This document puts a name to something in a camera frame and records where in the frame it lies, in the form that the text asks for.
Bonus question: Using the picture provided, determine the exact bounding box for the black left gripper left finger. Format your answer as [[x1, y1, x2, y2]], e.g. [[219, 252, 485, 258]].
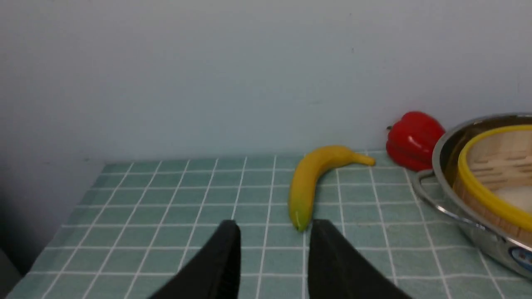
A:
[[150, 220, 241, 299]]

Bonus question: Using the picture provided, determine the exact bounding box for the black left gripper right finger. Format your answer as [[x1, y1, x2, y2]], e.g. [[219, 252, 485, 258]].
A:
[[308, 220, 410, 299]]

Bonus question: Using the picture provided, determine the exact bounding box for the bamboo steamer basket yellow rim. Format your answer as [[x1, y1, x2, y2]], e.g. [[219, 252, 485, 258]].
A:
[[453, 125, 532, 246]]

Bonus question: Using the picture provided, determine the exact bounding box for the stainless steel pot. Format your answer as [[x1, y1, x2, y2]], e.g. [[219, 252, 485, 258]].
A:
[[412, 113, 531, 279]]

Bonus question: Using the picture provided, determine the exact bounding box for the green checkered tablecloth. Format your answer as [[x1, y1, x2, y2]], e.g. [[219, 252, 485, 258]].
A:
[[7, 149, 531, 299]]

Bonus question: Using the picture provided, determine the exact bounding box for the yellow banana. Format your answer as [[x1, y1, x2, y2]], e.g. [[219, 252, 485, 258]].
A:
[[288, 145, 376, 232]]

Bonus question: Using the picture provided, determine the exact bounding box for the red bell pepper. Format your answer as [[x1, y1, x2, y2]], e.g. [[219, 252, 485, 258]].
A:
[[385, 110, 446, 172]]

